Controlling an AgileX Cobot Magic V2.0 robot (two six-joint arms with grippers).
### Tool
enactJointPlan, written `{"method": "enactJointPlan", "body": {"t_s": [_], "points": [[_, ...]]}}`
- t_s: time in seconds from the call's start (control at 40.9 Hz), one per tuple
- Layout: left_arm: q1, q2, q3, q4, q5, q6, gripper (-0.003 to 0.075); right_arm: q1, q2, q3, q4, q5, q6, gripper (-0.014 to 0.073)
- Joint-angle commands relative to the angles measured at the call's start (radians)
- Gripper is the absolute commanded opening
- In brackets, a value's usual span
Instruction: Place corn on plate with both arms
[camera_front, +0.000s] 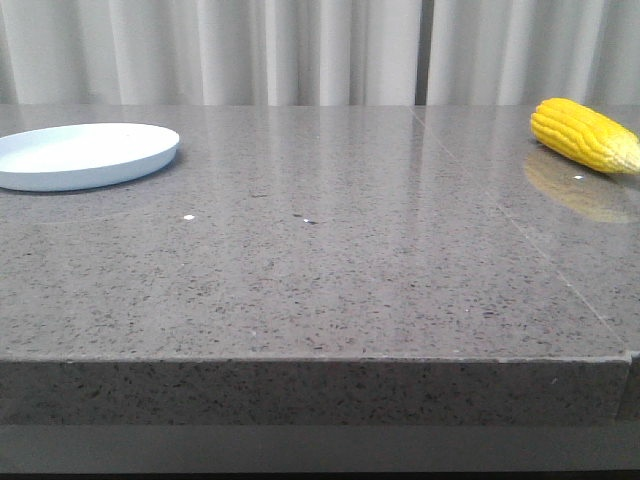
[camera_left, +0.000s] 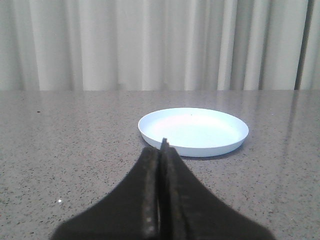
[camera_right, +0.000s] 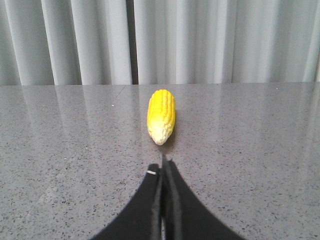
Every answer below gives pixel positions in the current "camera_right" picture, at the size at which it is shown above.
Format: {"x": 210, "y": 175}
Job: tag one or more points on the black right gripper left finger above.
{"x": 141, "y": 217}

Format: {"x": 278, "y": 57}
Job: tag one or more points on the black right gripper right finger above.
{"x": 184, "y": 216}

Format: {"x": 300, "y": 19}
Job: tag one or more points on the yellow corn cob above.
{"x": 161, "y": 116}

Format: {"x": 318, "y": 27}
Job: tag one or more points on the grey pleated curtain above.
{"x": 120, "y": 42}

